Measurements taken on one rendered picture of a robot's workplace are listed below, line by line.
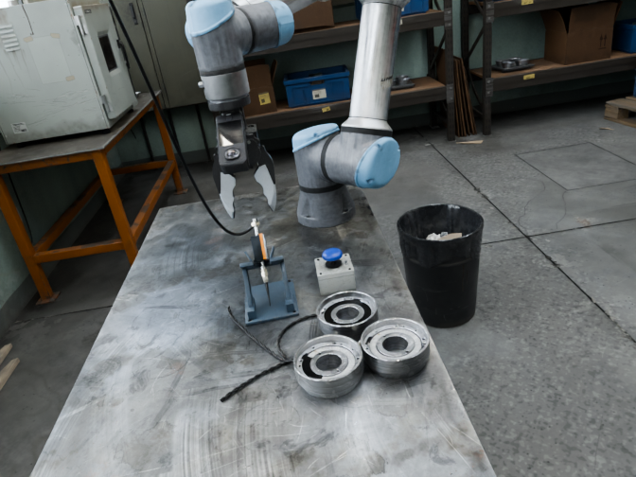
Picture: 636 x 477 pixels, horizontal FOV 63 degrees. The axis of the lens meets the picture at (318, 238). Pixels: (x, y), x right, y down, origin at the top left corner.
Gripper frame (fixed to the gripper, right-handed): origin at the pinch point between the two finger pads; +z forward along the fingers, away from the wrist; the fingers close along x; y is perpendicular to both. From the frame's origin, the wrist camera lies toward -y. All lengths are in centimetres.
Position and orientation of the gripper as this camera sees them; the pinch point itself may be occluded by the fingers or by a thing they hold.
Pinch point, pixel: (252, 210)
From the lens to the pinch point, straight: 95.2
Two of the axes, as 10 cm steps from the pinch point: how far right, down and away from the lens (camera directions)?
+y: -1.2, -4.3, 8.9
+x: -9.8, 1.8, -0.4
